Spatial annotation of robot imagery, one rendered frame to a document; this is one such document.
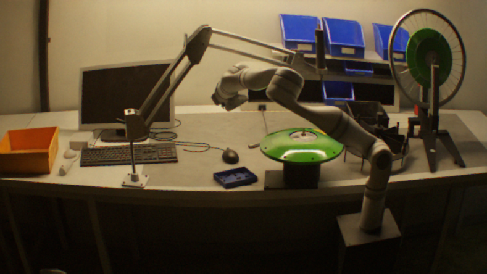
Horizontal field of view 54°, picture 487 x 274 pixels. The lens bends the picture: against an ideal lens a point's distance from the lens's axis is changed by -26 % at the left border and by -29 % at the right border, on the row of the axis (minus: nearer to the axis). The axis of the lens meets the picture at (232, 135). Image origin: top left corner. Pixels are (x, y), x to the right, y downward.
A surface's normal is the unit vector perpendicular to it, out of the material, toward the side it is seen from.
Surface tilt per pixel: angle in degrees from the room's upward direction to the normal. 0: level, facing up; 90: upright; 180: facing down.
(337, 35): 90
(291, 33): 90
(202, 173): 0
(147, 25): 90
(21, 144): 86
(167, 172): 0
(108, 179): 0
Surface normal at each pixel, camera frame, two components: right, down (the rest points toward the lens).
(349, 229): -0.01, -0.93
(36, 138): 0.11, 0.30
